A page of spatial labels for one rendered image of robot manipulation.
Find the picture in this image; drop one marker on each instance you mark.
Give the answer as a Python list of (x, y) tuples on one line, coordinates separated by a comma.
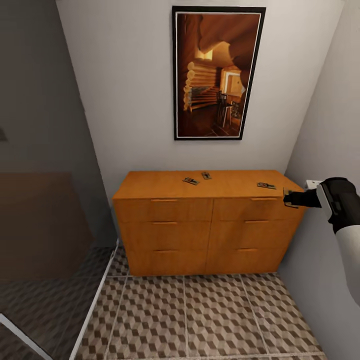
[(215, 51)]

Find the cabinet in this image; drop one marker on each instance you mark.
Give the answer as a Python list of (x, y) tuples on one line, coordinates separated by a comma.
[(223, 225)]

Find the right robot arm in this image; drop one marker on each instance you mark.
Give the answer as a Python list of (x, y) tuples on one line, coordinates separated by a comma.
[(341, 205)]

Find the door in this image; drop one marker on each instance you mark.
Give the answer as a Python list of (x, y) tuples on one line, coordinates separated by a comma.
[(57, 233), (13, 348)]

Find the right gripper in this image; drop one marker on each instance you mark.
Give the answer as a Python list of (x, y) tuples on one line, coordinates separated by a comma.
[(301, 199)]

